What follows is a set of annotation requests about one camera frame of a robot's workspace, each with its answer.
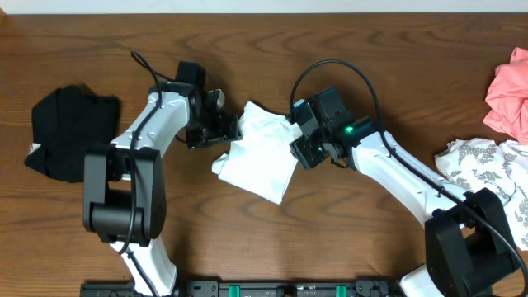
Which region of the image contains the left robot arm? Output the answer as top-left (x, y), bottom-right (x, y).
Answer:
top-left (80, 61), bottom-right (242, 296)

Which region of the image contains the pink garment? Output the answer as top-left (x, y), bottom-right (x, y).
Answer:
top-left (483, 47), bottom-right (527, 145)

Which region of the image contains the white printed t-shirt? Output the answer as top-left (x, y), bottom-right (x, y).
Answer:
top-left (212, 101), bottom-right (302, 205)

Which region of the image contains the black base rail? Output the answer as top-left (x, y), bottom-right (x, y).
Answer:
top-left (79, 280), bottom-right (403, 297)

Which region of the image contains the folded black garment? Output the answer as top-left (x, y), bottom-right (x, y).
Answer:
top-left (24, 85), bottom-right (120, 183)

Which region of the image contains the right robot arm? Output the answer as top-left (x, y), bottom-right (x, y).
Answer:
top-left (290, 87), bottom-right (526, 296)

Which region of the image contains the white fern-print garment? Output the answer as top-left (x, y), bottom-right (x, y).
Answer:
top-left (435, 138), bottom-right (527, 251)

